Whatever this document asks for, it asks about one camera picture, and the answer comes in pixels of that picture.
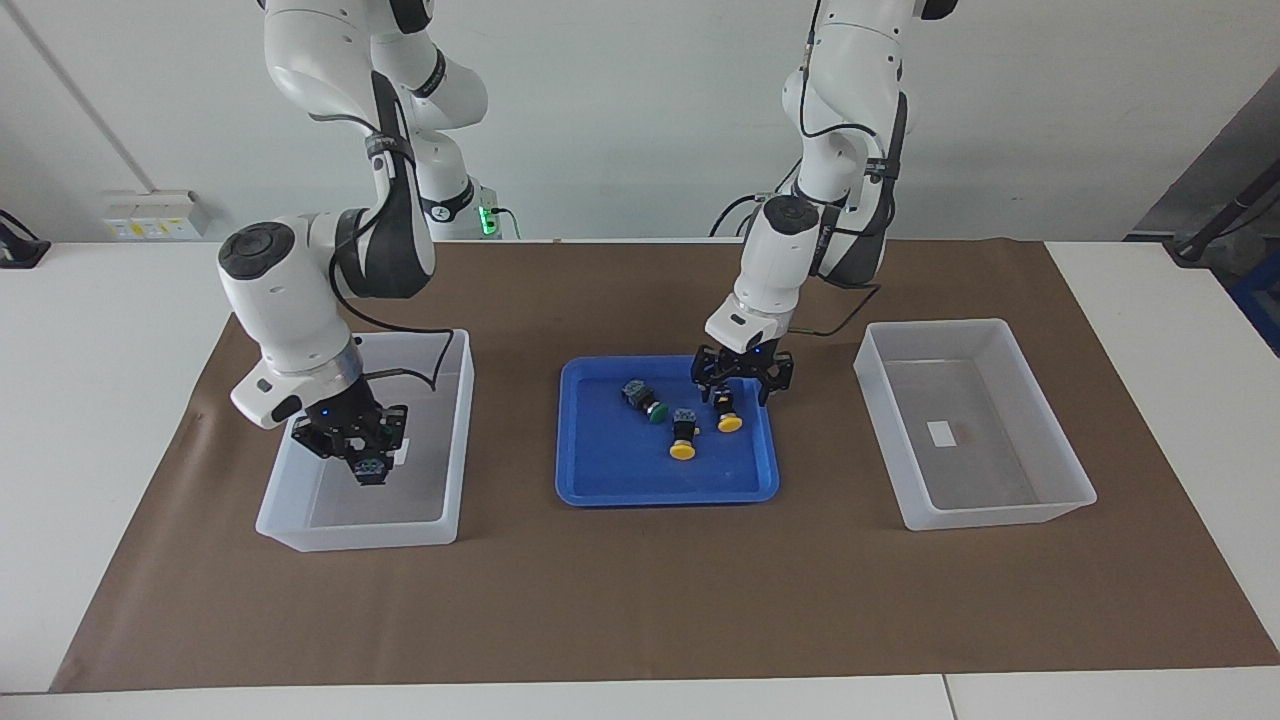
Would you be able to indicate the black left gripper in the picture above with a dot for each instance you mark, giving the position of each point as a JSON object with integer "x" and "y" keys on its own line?
{"x": 745, "y": 362}

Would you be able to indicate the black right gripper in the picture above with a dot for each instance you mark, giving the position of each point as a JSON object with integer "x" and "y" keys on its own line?
{"x": 350, "y": 425}

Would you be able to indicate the green push button switch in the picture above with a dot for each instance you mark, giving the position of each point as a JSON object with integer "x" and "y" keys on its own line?
{"x": 371, "y": 470}
{"x": 636, "y": 393}

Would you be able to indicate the yellow push button switch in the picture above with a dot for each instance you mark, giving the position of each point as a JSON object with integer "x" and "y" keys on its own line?
{"x": 684, "y": 430}
{"x": 728, "y": 415}

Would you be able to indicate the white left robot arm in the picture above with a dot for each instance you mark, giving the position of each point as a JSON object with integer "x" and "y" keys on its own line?
{"x": 780, "y": 260}

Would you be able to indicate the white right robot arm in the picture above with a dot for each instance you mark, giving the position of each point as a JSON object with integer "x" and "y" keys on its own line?
{"x": 290, "y": 300}

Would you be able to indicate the translucent white plastic box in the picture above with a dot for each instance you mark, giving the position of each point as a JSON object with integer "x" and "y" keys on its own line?
{"x": 1000, "y": 480}
{"x": 330, "y": 520}

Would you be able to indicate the blue plastic tray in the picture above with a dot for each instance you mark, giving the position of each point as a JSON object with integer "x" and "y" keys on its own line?
{"x": 620, "y": 470}

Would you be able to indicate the white paper label sticker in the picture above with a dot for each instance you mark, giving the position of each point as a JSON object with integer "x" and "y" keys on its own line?
{"x": 942, "y": 433}

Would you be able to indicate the brown paper table mat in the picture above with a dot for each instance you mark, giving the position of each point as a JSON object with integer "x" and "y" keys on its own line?
{"x": 640, "y": 600}

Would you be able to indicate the black flat desk object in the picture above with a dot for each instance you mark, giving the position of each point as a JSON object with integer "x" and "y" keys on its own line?
{"x": 20, "y": 252}

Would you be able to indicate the black metal stand pole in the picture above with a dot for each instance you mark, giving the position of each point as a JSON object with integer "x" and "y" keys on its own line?
{"x": 1230, "y": 215}

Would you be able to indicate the blue plastic crate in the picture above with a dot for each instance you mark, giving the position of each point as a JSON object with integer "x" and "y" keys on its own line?
{"x": 1265, "y": 310}

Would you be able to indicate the white wall socket panel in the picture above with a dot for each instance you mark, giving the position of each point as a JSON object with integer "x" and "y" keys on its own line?
{"x": 150, "y": 225}

